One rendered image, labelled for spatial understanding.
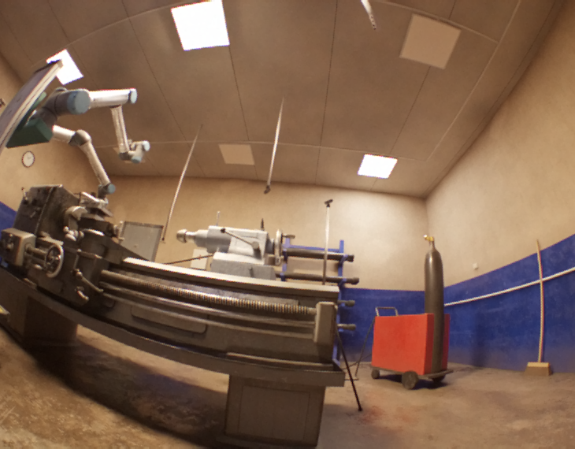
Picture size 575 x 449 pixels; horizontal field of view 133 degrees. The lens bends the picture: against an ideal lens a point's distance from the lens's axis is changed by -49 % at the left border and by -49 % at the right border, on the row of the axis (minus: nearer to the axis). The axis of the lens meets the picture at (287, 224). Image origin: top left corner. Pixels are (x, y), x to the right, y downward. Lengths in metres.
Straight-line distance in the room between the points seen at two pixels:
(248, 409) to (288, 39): 3.20
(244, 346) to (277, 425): 0.42
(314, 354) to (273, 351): 0.19
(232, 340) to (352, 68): 2.99
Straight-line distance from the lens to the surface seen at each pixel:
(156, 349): 1.20
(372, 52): 3.12
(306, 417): 1.24
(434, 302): 2.71
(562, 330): 3.12
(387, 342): 3.02
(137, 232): 5.76
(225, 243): 1.48
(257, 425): 1.27
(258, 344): 1.21
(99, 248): 1.58
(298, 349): 1.21
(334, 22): 2.93
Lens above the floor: 0.66
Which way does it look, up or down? 22 degrees up
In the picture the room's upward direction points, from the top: 7 degrees clockwise
